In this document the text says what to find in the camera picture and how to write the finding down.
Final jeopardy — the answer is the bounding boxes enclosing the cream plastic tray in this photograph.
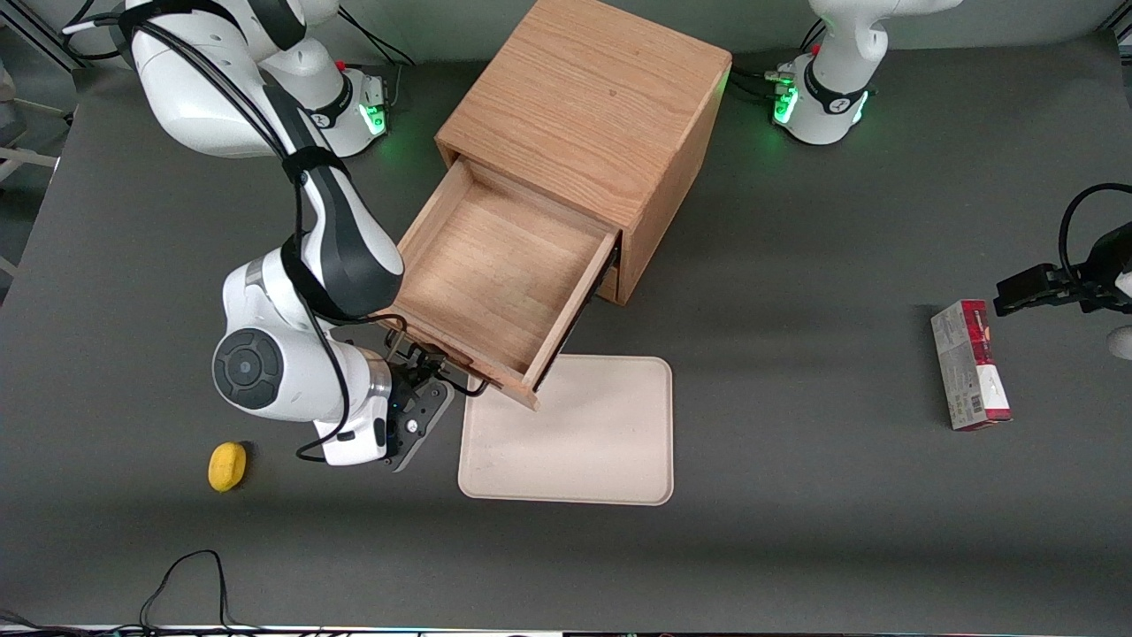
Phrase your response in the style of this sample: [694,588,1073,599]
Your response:
[457,354,676,508]

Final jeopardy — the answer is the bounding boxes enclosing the black cables at right base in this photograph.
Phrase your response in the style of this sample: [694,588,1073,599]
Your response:
[336,7,418,116]

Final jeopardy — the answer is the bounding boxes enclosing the wooden drawer cabinet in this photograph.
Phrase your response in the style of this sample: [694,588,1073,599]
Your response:
[435,0,734,307]

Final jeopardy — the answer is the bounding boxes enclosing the black cable at table edge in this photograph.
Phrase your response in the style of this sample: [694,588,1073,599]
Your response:
[0,549,275,637]

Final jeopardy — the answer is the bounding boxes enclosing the yellow lemon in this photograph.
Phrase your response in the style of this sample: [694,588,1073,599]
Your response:
[208,441,249,494]

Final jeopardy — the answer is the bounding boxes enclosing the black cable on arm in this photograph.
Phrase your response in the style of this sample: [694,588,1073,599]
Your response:
[62,13,417,464]
[1059,182,1132,286]

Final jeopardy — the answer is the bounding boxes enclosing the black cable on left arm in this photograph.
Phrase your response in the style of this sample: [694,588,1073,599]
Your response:
[1059,182,1132,286]

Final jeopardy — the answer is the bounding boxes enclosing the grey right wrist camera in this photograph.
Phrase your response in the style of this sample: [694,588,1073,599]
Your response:
[391,380,455,472]

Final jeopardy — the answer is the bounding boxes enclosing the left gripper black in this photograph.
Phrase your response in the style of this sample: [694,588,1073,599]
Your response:
[994,221,1132,318]

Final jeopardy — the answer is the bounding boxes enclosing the red plaid cardboard box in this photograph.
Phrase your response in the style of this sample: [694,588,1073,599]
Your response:
[929,299,1013,433]

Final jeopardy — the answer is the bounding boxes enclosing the black cables at base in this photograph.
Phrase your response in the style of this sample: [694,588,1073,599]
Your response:
[729,25,819,104]
[336,7,418,116]

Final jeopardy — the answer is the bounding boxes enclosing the white furniture frame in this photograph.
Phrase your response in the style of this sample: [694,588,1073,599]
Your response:
[0,75,65,277]

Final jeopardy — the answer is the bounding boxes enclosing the black handle of pulled drawer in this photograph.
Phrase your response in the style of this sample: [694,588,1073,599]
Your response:
[387,329,490,398]

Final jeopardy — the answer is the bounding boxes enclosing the aluminium frame profile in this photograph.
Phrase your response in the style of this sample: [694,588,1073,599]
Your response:
[0,0,94,73]

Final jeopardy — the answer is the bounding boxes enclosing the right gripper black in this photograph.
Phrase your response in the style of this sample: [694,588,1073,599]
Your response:
[384,345,455,466]

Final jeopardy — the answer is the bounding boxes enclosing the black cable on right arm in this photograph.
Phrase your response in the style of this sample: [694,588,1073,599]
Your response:
[62,13,417,464]

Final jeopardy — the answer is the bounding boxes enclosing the wooden drawer with gripped handle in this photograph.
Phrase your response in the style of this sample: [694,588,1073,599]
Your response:
[379,157,621,413]

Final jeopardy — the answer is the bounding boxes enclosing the black cables at left base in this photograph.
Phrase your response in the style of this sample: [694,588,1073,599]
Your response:
[729,25,819,104]

